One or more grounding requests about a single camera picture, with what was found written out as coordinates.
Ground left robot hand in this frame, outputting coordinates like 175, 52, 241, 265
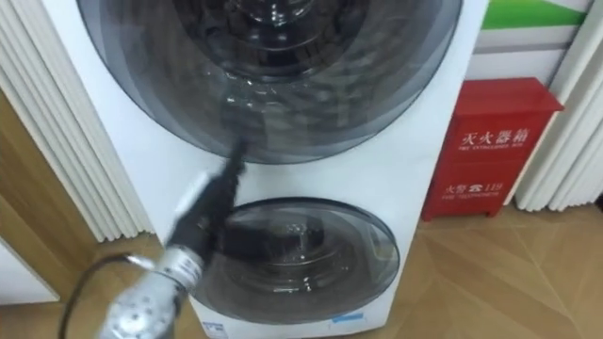
165, 137, 248, 265

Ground white cabinet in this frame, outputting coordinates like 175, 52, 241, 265
0, 236, 61, 306

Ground red fire extinguisher box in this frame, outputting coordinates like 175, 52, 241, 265
420, 77, 565, 222

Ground green and white wall poster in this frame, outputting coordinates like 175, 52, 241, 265
464, 0, 595, 87

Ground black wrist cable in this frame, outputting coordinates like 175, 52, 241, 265
57, 252, 156, 339

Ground white stacked washing machines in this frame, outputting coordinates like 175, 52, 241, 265
41, 0, 491, 339

